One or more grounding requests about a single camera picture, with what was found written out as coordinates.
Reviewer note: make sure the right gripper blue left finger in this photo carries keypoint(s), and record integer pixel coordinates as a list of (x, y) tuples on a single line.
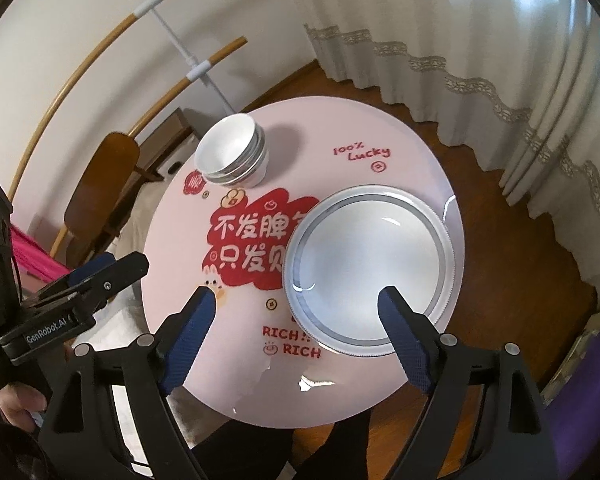
[(180, 337)]

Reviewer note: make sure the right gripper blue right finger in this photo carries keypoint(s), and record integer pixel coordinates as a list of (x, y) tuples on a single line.
[(414, 339)]

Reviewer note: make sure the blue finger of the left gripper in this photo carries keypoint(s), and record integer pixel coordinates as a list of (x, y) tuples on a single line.
[(78, 275), (92, 294)]

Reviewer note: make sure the white plate blue rim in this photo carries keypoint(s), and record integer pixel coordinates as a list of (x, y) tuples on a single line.
[(352, 245)]

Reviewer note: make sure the white bowl red pattern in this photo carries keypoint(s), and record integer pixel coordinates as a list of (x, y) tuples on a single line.
[(224, 143)]

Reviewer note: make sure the person's left hand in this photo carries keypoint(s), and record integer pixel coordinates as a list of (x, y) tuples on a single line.
[(18, 402)]

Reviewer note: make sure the beige cushion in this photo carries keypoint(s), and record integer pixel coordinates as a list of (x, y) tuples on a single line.
[(133, 235)]

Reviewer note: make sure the brown wooden chair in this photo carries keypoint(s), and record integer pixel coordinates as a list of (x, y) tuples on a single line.
[(98, 189)]

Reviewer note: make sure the pink cloth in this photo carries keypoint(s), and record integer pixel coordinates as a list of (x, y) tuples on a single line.
[(32, 258)]

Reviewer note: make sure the pink round table mat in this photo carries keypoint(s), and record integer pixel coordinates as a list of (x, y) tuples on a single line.
[(256, 364)]

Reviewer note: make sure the dark wooden cabinet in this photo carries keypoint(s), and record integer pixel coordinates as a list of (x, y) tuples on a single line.
[(168, 147)]

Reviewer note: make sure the purple cloth covered furniture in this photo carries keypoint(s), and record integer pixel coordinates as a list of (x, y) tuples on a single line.
[(572, 404)]

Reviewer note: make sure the white ballet bar stand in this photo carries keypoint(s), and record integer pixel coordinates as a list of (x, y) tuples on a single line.
[(185, 55)]

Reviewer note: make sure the lower wooden ballet bar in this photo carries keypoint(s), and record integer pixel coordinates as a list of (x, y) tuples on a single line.
[(194, 74)]

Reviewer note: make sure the wooden ballet bar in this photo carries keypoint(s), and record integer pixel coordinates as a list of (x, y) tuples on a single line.
[(68, 86), (194, 74)]

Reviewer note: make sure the upper wooden ballet bar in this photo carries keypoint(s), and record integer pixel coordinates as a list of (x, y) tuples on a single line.
[(68, 86)]

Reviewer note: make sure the left beige curtain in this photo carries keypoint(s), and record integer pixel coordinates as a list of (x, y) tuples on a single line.
[(474, 67)]

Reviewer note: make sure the beige curtain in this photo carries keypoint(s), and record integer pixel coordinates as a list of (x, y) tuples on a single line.
[(474, 67), (556, 165)]

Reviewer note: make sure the right beige curtain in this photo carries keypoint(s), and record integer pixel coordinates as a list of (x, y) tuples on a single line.
[(556, 165)]

